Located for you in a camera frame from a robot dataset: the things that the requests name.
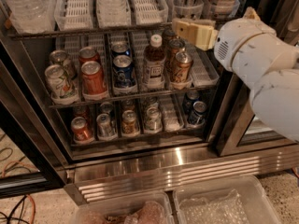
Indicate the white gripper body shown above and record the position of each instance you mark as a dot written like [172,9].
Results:
[238,41]

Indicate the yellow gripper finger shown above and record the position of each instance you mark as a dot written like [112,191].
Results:
[200,33]
[250,13]

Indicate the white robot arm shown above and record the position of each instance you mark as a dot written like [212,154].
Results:
[268,66]

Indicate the white empty shelf tray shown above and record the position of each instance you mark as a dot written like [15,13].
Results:
[203,72]

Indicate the brown tea bottle white cap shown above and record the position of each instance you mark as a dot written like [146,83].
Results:
[154,59]

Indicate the gold bottom shelf can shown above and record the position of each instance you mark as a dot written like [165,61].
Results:
[129,122]

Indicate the stainless steel display fridge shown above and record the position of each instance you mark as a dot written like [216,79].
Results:
[231,140]

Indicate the white top shelf tray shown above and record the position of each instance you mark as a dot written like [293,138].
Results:
[74,14]

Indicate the silver bottom shelf can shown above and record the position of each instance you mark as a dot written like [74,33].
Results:
[104,125]

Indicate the orange bottom shelf can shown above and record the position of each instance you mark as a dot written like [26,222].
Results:
[81,129]

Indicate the clear water bottle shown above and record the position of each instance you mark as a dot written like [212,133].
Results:
[32,16]

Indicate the gold middle coffee can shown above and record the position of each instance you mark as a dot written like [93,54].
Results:
[172,48]

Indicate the gold coffee can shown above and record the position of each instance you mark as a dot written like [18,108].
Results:
[167,35]
[172,48]
[181,66]

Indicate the gold front coffee can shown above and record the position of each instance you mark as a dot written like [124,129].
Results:
[181,66]

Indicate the gold rear coffee can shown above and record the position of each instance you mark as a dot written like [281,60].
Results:
[167,35]

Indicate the blue bottom rear can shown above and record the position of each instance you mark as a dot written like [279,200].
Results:
[190,98]

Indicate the blue rear soda can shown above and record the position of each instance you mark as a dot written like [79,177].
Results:
[120,48]

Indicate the blue soda can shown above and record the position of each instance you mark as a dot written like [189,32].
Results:
[123,69]
[120,48]

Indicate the blue bottom front can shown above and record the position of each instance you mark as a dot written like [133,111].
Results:
[197,113]

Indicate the blue front soda can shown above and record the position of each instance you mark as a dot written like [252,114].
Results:
[123,69]

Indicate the white green bottom can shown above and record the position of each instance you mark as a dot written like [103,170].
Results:
[153,121]

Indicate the orange rear soda can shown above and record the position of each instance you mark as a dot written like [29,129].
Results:
[88,54]

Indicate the orange soda can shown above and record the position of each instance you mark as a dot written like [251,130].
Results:
[88,54]
[93,78]

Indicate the orange front soda can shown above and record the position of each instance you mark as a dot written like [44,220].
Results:
[93,78]

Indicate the silver rear soda can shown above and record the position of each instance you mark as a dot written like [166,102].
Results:
[62,58]

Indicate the white green soda can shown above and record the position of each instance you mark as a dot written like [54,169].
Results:
[59,82]

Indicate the right clear plastic bin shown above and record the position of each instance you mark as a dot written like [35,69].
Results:
[231,200]

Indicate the clear plastic bin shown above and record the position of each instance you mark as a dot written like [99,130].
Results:
[142,208]
[231,200]

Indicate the left clear plastic bin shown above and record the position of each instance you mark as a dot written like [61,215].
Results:
[142,208]

